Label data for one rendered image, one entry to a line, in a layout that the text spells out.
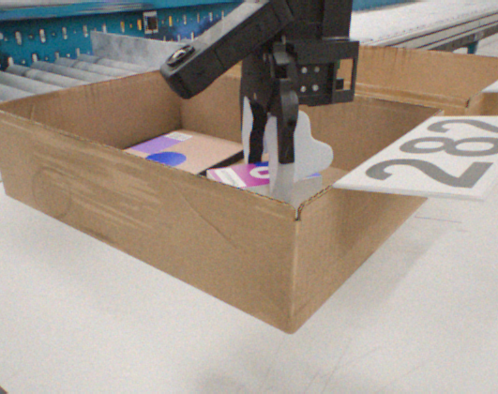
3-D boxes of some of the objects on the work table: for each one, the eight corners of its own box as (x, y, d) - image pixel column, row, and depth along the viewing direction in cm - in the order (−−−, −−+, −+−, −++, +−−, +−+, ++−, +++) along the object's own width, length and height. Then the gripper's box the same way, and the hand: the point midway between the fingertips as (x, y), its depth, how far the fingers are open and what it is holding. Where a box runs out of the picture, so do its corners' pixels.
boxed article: (320, 217, 49) (323, 175, 47) (224, 235, 46) (223, 191, 44) (295, 195, 53) (297, 156, 51) (207, 210, 50) (205, 170, 48)
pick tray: (293, 339, 34) (299, 210, 29) (1, 194, 55) (-23, 105, 50) (431, 197, 54) (449, 108, 50) (180, 131, 75) (176, 65, 71)
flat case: (249, 158, 64) (249, 146, 63) (146, 214, 50) (144, 201, 49) (171, 139, 70) (170, 128, 70) (60, 183, 56) (57, 171, 56)
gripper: (390, -45, 36) (358, 213, 46) (310, -43, 47) (299, 166, 56) (282, -43, 33) (274, 229, 43) (224, -43, 44) (228, 176, 53)
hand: (263, 186), depth 48 cm, fingers closed on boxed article, 6 cm apart
